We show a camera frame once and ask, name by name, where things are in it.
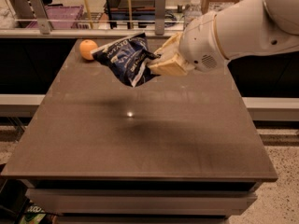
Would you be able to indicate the left metal railing post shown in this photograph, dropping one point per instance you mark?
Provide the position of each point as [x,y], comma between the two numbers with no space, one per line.
[43,24]

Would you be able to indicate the blue kettle chip bag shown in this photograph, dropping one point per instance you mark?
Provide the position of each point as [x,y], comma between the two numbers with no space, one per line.
[127,58]

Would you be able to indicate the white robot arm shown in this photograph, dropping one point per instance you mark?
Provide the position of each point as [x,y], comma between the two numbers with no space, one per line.
[249,27]

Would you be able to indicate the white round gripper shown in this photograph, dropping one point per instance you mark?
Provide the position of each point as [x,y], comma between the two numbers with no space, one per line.
[198,44]

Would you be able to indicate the orange fruit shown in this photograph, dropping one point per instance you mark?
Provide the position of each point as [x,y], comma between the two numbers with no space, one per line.
[85,48]

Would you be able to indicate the orange and blue cart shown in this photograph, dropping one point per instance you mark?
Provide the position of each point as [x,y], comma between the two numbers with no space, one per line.
[140,11]

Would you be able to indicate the yellow broom stick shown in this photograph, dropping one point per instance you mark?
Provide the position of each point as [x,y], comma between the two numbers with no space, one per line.
[89,15]

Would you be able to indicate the clear water bottle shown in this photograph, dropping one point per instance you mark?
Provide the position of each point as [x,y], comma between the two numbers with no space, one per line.
[192,11]

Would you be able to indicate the metal railing post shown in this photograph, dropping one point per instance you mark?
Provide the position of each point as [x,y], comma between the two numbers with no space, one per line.
[43,24]
[159,16]

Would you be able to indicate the green package under table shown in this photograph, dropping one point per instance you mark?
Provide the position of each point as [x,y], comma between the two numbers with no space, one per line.
[33,215]

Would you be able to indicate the middle metal railing post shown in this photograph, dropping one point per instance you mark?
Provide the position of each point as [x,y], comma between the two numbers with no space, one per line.
[159,16]

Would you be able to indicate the purple plastic crate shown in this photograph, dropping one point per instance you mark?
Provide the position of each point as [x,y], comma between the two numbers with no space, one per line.
[64,17]

